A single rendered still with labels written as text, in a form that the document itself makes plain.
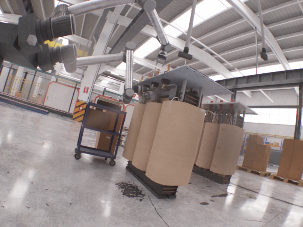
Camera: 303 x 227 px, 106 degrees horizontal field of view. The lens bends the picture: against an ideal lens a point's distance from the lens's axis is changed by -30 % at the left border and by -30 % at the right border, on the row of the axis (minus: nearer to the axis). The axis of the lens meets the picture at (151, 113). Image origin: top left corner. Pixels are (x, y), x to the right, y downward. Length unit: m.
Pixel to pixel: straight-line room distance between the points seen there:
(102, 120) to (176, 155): 1.38
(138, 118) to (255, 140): 4.66
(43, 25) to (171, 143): 1.64
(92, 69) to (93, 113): 10.16
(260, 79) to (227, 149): 7.96
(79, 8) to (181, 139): 1.68
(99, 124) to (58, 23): 1.65
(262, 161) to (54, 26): 6.09
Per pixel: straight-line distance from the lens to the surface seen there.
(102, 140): 3.21
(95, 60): 2.41
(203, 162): 3.45
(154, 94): 2.21
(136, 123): 2.43
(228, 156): 3.19
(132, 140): 2.44
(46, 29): 1.56
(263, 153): 6.01
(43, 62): 2.15
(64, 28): 1.55
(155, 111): 2.03
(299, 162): 5.64
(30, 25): 1.57
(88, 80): 12.43
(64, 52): 2.18
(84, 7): 1.81
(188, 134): 1.71
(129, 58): 2.21
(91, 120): 2.57
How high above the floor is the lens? 0.72
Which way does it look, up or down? 6 degrees up
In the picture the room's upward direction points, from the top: 14 degrees clockwise
